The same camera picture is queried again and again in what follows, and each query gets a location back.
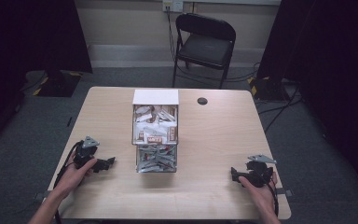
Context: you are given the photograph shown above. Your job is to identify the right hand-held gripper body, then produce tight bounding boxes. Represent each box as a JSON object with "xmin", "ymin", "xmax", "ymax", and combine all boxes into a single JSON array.
[{"xmin": 243, "ymin": 154, "xmax": 278, "ymax": 189}]

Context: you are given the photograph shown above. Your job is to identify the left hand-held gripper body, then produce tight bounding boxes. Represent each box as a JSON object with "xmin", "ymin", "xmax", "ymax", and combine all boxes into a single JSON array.
[{"xmin": 73, "ymin": 135, "xmax": 101, "ymax": 171}]

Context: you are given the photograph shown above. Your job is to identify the person's right hand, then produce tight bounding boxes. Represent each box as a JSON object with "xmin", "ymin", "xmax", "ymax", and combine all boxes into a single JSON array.
[{"xmin": 238, "ymin": 171, "xmax": 280, "ymax": 217}]

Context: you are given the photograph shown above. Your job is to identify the person's left hand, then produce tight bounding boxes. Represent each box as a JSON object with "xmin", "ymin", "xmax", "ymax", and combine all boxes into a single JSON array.
[{"xmin": 54, "ymin": 152, "xmax": 98, "ymax": 200}]

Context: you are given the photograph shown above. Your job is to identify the grey table clamp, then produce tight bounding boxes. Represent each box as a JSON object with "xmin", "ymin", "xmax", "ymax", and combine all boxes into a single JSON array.
[{"xmin": 275, "ymin": 188, "xmax": 294, "ymax": 198}]

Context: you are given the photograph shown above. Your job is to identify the pile of silver stick packets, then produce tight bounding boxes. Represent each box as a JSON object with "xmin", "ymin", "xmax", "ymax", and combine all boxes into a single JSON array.
[{"xmin": 137, "ymin": 145, "xmax": 177, "ymax": 172}]

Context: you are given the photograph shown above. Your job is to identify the pile of white brown sachets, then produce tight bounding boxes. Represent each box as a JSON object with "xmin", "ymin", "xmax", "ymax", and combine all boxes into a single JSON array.
[{"xmin": 133, "ymin": 105, "xmax": 178, "ymax": 145}]

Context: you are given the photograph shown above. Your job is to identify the black stand base yellow stripes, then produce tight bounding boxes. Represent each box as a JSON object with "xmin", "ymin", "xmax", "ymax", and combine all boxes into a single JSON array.
[
  {"xmin": 32, "ymin": 70, "xmax": 84, "ymax": 98},
  {"xmin": 247, "ymin": 76, "xmax": 293, "ymax": 103}
]

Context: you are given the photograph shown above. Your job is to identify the white box of packets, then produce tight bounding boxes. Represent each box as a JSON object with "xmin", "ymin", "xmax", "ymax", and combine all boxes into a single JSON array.
[{"xmin": 131, "ymin": 89, "xmax": 180, "ymax": 174}]

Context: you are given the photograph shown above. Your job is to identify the dark curtain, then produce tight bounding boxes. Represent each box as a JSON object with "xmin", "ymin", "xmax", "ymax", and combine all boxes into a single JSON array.
[
  {"xmin": 0, "ymin": 0, "xmax": 93, "ymax": 157},
  {"xmin": 256, "ymin": 0, "xmax": 358, "ymax": 200}
]

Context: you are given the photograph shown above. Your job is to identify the black folding chair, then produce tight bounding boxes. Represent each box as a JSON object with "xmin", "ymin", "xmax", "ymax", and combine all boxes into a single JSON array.
[{"xmin": 172, "ymin": 12, "xmax": 237, "ymax": 90}]

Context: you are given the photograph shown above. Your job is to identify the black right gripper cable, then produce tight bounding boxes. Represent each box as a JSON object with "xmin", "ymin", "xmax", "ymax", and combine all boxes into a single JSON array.
[{"xmin": 264, "ymin": 177, "xmax": 280, "ymax": 218}]

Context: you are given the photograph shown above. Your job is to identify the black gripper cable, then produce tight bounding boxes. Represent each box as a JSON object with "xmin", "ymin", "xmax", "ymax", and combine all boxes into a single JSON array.
[
  {"xmin": 53, "ymin": 140, "xmax": 84, "ymax": 224},
  {"xmin": 264, "ymin": 177, "xmax": 280, "ymax": 218}
]

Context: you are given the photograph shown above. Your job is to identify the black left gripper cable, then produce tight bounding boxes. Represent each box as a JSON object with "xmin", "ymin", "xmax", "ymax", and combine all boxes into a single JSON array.
[{"xmin": 53, "ymin": 140, "xmax": 84, "ymax": 224}]

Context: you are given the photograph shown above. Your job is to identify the black floor cable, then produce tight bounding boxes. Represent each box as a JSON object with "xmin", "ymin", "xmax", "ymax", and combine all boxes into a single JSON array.
[{"xmin": 255, "ymin": 83, "xmax": 306, "ymax": 134}]

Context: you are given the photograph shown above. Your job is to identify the white wall socket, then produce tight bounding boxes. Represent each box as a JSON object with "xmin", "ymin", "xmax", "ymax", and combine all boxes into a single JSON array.
[{"xmin": 162, "ymin": 0, "xmax": 185, "ymax": 13}]

